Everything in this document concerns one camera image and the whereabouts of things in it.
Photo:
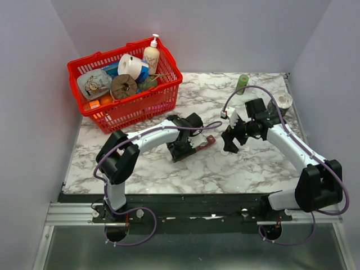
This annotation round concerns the aluminium extrusion rail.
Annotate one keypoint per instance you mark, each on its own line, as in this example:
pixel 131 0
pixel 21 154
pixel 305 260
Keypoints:
pixel 300 217

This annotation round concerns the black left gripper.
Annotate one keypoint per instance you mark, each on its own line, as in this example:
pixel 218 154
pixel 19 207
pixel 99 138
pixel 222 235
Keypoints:
pixel 177 155

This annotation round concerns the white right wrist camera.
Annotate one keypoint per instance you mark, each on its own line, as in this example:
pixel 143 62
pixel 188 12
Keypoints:
pixel 231 115

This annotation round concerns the white bottle cap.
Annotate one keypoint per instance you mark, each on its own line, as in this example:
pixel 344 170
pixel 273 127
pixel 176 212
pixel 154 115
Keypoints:
pixel 225 153

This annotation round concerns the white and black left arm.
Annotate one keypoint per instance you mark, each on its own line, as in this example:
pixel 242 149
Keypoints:
pixel 117 158

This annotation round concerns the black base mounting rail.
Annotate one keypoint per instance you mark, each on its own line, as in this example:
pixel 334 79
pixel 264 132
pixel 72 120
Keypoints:
pixel 190 214

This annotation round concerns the red plastic shopping basket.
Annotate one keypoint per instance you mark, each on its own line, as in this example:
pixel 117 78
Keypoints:
pixel 134 109

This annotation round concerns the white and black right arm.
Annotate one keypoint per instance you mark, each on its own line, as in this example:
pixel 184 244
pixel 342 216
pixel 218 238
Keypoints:
pixel 318 185

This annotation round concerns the blue package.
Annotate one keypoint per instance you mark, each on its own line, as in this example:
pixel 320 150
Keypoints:
pixel 112 69

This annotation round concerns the white pump lotion bottle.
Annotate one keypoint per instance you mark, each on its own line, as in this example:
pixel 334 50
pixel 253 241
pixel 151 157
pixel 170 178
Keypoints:
pixel 151 55

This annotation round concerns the small orange box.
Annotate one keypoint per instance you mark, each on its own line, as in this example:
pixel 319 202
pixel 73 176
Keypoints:
pixel 94 104

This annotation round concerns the orange fruit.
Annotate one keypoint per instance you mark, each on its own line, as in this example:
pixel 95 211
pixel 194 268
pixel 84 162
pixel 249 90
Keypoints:
pixel 106 99

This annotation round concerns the white printed snack bag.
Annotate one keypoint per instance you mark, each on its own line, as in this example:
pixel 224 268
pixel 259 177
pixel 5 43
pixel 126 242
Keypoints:
pixel 94 84

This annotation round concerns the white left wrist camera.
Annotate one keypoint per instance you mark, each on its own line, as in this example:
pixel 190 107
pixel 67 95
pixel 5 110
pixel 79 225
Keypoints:
pixel 198 140

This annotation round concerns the green leafy vegetable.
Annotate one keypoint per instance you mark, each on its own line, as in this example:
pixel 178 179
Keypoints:
pixel 150 82

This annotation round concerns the green cylindrical bottle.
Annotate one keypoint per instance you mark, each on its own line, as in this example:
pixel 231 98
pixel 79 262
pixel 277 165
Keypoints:
pixel 241 83

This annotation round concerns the red weekly pill organizer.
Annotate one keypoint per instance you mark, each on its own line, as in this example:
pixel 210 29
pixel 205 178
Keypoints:
pixel 188 150

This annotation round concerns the white toilet paper roll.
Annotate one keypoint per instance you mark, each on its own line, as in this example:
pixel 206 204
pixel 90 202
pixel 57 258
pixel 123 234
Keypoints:
pixel 137 68

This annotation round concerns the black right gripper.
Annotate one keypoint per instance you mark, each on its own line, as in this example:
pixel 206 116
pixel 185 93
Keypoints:
pixel 228 137

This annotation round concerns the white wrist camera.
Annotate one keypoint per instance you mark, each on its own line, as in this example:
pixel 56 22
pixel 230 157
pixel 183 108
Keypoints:
pixel 231 115
pixel 198 140

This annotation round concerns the camouflage tape roll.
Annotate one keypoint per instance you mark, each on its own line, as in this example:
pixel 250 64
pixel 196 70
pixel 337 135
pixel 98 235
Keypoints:
pixel 284 102

